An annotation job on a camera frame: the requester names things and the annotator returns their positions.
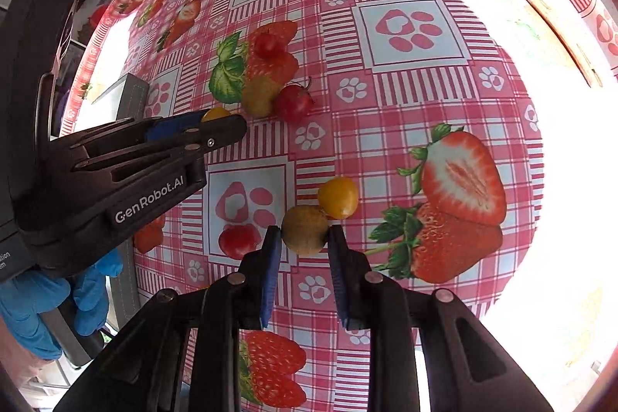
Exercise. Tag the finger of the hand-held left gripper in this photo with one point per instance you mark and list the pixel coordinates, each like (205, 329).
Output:
(169, 127)
(217, 134)

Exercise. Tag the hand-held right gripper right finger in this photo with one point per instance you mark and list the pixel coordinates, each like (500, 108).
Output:
(338, 277)

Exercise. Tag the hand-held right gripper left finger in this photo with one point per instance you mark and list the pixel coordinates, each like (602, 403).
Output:
(271, 277)

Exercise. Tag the yellow cherry tomato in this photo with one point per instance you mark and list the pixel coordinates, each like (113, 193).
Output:
(339, 197)
(215, 113)

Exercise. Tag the green cherry tomato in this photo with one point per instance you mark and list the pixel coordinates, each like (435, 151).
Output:
(258, 98)
(304, 231)

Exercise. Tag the person's left hand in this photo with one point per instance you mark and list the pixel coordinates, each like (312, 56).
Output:
(29, 310)

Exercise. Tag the red cherry tomato with stem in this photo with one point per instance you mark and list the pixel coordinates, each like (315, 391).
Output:
(293, 103)

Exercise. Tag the strawberry print plaid tablecloth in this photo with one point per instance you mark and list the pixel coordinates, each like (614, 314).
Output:
(415, 103)

